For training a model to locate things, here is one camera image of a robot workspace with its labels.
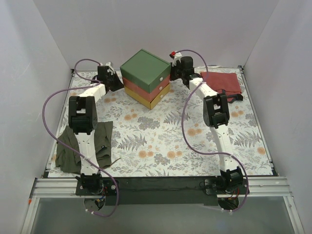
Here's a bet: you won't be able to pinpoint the aluminium frame rail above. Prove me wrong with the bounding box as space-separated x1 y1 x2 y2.
22 176 304 234

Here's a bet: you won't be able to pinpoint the yellow bottom drawer box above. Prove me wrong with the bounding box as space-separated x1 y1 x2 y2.
124 85 171 110

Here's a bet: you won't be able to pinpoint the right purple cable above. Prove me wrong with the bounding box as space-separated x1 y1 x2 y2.
180 49 250 215

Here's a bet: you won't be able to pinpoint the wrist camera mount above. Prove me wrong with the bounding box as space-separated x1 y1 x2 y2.
169 51 182 67
97 62 116 75

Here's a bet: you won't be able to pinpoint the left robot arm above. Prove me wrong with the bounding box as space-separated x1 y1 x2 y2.
68 62 123 195

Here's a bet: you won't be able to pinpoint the red folded cloth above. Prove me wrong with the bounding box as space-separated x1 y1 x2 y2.
200 72 243 103

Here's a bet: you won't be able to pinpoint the pink drawer box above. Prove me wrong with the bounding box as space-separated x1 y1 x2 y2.
122 77 171 102

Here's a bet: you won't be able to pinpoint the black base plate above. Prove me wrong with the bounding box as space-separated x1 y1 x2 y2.
75 177 252 207

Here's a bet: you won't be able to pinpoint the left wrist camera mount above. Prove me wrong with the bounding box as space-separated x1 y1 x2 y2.
97 62 116 75

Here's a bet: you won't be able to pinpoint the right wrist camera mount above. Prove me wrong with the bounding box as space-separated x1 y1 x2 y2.
169 51 182 67

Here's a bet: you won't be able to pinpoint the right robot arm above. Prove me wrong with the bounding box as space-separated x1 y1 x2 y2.
170 52 243 194

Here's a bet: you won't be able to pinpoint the olive green folded cloth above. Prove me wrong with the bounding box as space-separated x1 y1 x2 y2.
55 121 113 175

